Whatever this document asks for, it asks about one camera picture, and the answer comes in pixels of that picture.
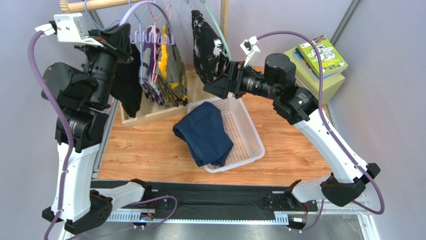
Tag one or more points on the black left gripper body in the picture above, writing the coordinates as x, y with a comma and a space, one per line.
102, 61

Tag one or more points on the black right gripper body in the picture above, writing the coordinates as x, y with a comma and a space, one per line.
231, 79

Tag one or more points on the lilac plastic hanger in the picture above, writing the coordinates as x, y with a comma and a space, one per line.
147, 37

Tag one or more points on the dark blue denim trousers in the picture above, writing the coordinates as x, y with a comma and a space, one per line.
203, 131

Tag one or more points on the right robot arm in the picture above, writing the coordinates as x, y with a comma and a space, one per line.
299, 107

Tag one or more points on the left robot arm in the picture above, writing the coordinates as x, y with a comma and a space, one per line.
82, 96

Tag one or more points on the light blue hanger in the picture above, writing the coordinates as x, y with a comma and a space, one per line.
96, 20

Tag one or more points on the mint green hanger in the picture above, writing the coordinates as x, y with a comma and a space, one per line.
216, 30

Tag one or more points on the black white splattered trousers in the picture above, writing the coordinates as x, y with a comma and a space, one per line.
208, 58

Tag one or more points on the purple grey patterned trousers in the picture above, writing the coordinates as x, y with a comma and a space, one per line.
150, 89

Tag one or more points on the grey yellow camouflage trousers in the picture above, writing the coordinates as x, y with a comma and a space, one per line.
171, 78

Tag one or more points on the pink hanger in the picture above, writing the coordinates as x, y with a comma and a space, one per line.
155, 44

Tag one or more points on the blue book under stack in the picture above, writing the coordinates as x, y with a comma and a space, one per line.
308, 69

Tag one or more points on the wooden clothes rack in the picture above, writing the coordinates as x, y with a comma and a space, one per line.
149, 111

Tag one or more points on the white perforated plastic basket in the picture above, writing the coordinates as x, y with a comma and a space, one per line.
238, 125

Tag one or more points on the green cover book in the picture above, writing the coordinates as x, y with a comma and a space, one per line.
331, 60

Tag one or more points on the blue wire hanger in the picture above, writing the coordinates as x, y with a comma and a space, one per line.
137, 39

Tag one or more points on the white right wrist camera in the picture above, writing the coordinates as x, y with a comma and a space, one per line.
251, 50

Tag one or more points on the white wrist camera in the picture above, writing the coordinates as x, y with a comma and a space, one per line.
69, 28
251, 50

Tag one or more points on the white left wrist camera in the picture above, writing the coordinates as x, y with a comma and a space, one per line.
69, 28

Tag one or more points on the aluminium corner post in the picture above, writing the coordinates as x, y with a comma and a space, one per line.
345, 21

